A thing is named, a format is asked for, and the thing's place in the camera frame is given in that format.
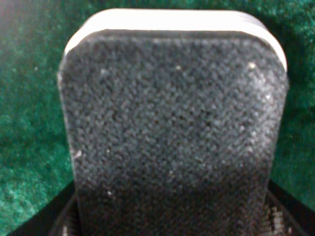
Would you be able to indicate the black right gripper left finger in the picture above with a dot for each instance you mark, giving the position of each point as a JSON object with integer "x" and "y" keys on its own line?
{"x": 59, "y": 217}

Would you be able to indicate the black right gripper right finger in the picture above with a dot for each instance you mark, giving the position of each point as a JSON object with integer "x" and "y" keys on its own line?
{"x": 284, "y": 215}

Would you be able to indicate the black and white board eraser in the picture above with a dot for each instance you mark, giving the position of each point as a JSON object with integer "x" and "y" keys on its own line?
{"x": 172, "y": 119}

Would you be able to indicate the green velvet tablecloth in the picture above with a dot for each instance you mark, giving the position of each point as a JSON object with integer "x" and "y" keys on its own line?
{"x": 34, "y": 158}

